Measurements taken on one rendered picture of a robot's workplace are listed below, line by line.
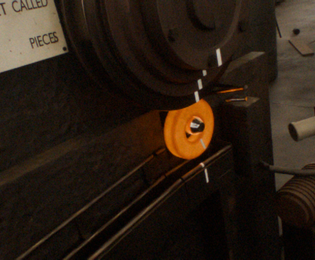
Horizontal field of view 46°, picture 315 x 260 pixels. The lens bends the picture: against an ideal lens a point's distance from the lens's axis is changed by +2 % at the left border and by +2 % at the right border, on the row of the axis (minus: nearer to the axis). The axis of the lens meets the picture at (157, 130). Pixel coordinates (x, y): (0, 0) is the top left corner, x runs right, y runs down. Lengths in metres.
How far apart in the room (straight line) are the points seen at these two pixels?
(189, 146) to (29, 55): 0.42
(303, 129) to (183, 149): 0.42
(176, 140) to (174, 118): 0.05
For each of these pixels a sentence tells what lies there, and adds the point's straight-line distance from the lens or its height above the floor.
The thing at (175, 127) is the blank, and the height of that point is 0.84.
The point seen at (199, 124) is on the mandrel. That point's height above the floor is 0.83.
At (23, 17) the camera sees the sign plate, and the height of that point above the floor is 1.14.
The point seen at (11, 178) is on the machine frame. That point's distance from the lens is 0.77.
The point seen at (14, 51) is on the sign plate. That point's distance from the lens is 0.76.
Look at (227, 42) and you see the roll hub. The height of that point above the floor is 1.02.
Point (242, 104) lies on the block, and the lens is 1.06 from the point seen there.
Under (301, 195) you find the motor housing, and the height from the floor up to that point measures 0.52.
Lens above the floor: 1.18
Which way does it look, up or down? 23 degrees down
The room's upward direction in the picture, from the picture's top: 11 degrees counter-clockwise
